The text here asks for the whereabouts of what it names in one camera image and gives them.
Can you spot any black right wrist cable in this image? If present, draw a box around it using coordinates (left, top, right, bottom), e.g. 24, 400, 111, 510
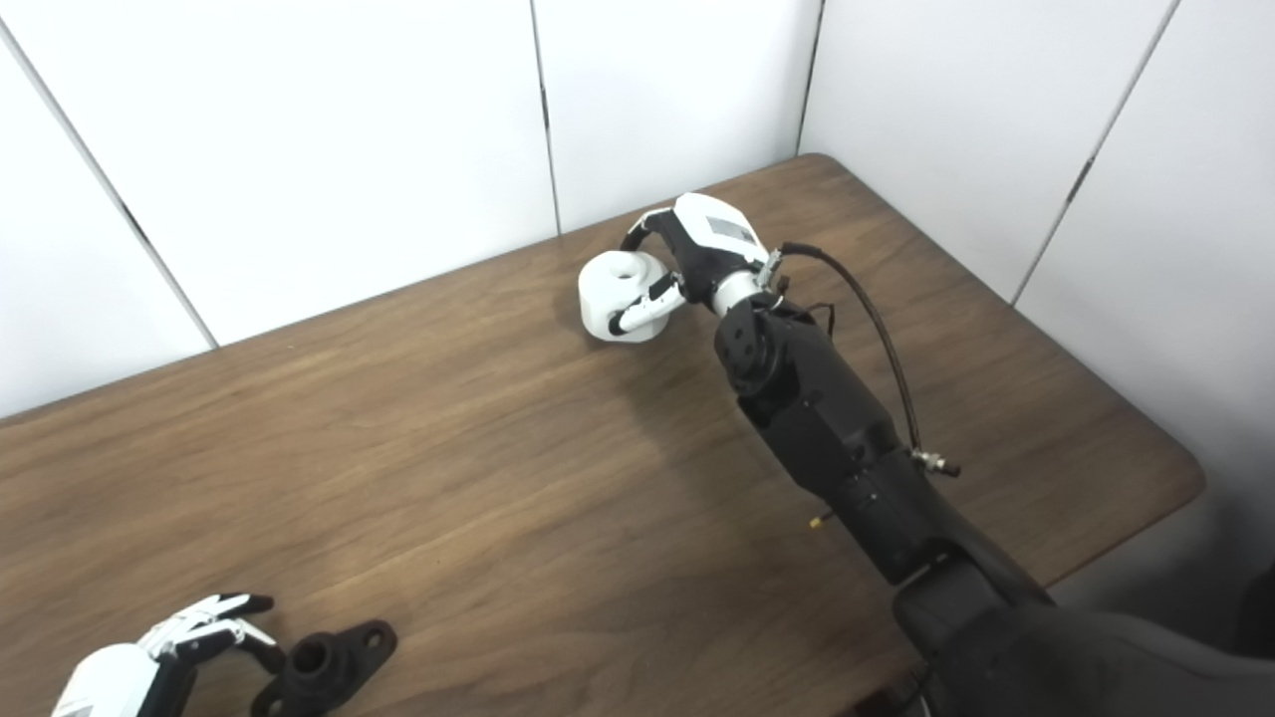
779, 241, 963, 480

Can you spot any round white piece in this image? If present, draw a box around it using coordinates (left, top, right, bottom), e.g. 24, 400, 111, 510
578, 251, 688, 344

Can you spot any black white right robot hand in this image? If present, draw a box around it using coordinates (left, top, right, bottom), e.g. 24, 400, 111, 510
608, 193, 774, 338

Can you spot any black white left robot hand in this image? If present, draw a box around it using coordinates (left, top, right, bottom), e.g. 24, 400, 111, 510
50, 593, 290, 717

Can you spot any black flanged holder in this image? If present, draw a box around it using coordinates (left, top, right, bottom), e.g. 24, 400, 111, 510
249, 618, 398, 717

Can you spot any thin black right arm wire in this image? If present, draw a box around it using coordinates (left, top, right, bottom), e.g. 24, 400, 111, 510
775, 294, 839, 338

